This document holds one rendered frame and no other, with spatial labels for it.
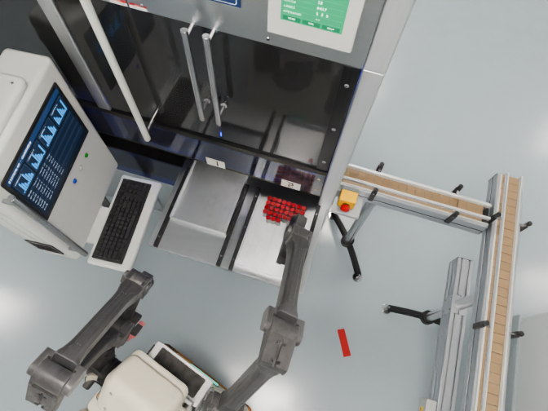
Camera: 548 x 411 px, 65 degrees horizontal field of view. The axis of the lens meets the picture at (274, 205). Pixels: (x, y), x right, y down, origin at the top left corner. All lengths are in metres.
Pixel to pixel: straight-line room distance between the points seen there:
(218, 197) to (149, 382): 0.91
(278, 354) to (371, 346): 1.68
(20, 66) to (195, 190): 0.83
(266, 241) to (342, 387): 1.16
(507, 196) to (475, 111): 1.54
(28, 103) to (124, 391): 0.92
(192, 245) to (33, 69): 0.88
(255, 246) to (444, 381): 1.09
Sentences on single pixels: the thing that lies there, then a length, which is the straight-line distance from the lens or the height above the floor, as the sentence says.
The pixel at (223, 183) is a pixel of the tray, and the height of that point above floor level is 0.88.
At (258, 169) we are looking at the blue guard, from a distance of 1.80.
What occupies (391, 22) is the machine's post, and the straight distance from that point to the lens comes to 1.06.
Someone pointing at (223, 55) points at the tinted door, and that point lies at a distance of 1.31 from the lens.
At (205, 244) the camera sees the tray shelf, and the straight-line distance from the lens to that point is 1.90.
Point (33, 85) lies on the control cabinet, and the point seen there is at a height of 1.55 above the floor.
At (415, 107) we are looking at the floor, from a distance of 3.50.
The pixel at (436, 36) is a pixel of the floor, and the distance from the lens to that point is 4.02.
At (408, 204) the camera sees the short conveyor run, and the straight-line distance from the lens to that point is 2.00.
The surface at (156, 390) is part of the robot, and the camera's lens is 1.35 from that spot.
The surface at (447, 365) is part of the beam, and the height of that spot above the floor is 0.54.
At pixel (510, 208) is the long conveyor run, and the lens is 2.20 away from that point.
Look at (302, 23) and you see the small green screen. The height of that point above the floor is 1.91.
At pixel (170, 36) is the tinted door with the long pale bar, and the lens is 1.35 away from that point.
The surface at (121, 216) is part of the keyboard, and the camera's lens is 2.08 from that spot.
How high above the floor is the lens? 2.68
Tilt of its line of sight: 67 degrees down
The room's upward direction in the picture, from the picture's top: 5 degrees clockwise
